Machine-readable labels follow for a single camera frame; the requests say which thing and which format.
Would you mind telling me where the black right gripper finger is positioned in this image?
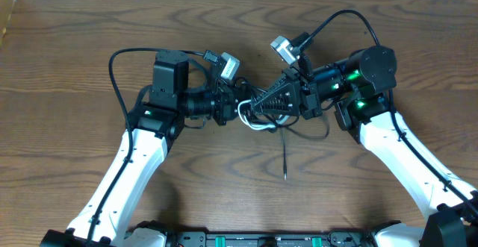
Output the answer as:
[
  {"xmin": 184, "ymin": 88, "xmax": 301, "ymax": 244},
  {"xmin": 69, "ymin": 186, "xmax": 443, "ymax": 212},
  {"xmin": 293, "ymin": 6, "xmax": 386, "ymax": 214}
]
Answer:
[
  {"xmin": 251, "ymin": 83, "xmax": 300, "ymax": 116},
  {"xmin": 261, "ymin": 69, "xmax": 300, "ymax": 98}
]

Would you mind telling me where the white usb cable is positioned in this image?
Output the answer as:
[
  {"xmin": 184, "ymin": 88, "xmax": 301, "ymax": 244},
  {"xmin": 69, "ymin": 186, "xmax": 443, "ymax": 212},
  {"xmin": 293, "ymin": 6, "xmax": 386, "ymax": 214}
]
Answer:
[{"xmin": 237, "ymin": 99, "xmax": 291, "ymax": 131}]

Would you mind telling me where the black usb cable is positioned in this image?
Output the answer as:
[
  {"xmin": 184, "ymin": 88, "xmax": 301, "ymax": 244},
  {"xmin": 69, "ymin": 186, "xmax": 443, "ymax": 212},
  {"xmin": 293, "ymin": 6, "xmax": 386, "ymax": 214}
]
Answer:
[{"xmin": 238, "ymin": 77, "xmax": 332, "ymax": 181}]

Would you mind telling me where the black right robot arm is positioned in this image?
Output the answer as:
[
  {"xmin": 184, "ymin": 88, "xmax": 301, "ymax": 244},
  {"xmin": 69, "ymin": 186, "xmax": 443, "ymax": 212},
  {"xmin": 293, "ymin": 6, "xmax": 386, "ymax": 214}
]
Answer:
[{"xmin": 250, "ymin": 46, "xmax": 477, "ymax": 246}]

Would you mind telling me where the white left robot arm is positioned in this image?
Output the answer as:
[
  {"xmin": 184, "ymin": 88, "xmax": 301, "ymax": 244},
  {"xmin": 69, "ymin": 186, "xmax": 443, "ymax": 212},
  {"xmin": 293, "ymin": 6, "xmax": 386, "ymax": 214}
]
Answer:
[{"xmin": 40, "ymin": 49, "xmax": 246, "ymax": 247}]

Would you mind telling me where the left camera black cable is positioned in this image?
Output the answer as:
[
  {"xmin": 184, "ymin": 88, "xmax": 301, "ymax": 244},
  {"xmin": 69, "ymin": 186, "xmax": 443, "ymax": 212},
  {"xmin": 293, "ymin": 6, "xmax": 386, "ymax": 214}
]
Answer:
[{"xmin": 85, "ymin": 47, "xmax": 221, "ymax": 246}]

